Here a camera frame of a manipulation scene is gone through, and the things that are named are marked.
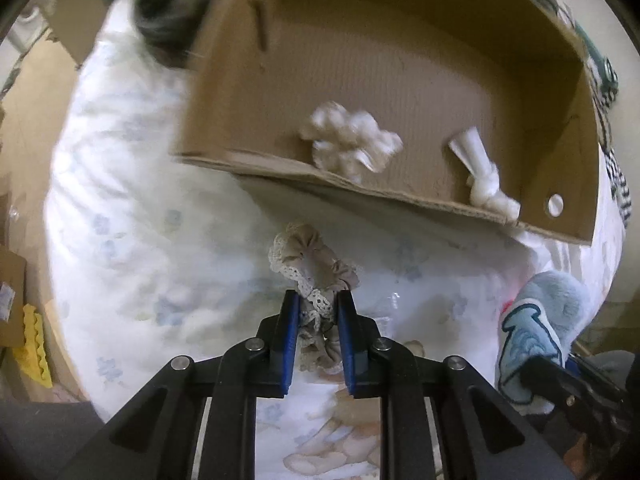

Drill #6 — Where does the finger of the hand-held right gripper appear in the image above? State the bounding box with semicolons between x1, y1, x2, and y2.
520;356;601;413

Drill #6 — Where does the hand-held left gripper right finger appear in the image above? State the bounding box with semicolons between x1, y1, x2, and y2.
336;290;577;480

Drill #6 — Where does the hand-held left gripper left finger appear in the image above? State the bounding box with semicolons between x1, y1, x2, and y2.
52;289;302;480

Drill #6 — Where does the blue plush toy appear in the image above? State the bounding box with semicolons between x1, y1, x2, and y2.
495;270;607;415

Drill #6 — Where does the beige lace scrunchie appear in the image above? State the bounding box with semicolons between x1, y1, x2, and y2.
268;221;362;372

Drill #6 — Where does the white fluffy scrunchie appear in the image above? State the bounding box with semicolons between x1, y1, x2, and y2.
299;102;404;181

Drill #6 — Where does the white knotted cloth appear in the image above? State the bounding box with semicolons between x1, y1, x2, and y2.
448;129;522;225

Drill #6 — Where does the brown cardboard box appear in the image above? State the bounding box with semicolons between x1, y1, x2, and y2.
171;0;601;247

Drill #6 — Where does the white floral printed blanket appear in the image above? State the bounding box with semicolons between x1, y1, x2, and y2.
42;0;627;480

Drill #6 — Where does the black white checkered cloth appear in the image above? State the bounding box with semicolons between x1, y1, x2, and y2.
585;55;632;221

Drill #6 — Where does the yellow foam piece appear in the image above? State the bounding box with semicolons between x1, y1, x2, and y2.
12;304;54;389

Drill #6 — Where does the dark grey cloth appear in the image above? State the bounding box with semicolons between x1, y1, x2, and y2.
0;399;108;480

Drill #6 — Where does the small cardboard carton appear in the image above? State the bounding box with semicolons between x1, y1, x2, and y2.
0;245;29;350

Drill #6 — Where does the dark grey fluffy plush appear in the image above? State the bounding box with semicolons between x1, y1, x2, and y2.
131;0;223;70

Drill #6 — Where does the green patterned cloth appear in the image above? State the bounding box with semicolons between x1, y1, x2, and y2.
487;0;621;96

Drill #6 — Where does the brown cardboard sheet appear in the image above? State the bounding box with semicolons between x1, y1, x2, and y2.
49;0;123;68

